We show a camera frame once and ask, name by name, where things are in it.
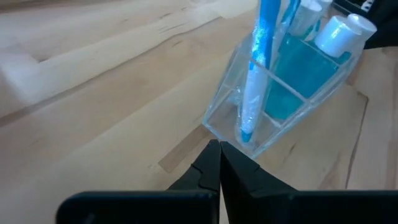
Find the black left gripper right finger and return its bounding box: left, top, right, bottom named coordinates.
left=220, top=141, right=297, bottom=224

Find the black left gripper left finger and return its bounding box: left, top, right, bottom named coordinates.
left=167, top=139, right=221, bottom=224

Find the clear acrylic organizer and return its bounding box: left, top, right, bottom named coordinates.
left=201, top=0, right=367, bottom=160

